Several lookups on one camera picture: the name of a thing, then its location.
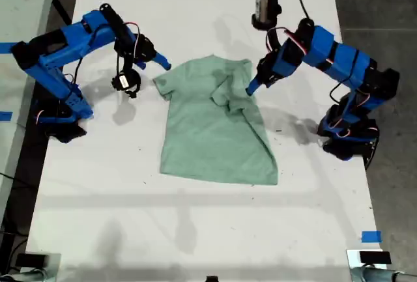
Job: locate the pale green T-shirt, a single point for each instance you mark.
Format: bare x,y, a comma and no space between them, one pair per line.
208,145

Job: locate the pale grey tube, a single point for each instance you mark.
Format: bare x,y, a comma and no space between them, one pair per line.
391,276
23,276

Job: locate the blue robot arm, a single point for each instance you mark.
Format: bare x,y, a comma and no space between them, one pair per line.
58,54
345,60

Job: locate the long blue tape strip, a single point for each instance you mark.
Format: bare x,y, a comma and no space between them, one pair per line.
6,47

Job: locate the black stand leg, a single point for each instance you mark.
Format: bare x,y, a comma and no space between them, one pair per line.
63,11

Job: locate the black camera stalk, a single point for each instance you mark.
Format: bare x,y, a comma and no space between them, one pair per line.
123,57
273,36

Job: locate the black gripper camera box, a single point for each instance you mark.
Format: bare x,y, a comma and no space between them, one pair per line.
125,81
265,6

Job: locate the silver metal bracket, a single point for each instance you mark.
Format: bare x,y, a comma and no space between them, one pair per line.
352,265
53,269

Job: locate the short blue-taped gripper finger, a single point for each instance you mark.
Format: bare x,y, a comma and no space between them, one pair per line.
141,64

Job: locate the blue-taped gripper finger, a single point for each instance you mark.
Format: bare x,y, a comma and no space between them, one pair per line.
259,87
253,86

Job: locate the short blue tape strip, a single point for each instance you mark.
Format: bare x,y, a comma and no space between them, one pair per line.
6,116

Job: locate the long blue-taped gripper finger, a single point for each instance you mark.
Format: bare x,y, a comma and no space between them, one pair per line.
162,61

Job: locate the pale side table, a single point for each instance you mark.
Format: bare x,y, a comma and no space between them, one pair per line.
19,8

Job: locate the square blue tape patch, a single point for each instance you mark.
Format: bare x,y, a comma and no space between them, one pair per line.
371,237

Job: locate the small black box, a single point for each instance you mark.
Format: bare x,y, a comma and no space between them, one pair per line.
374,257
32,260

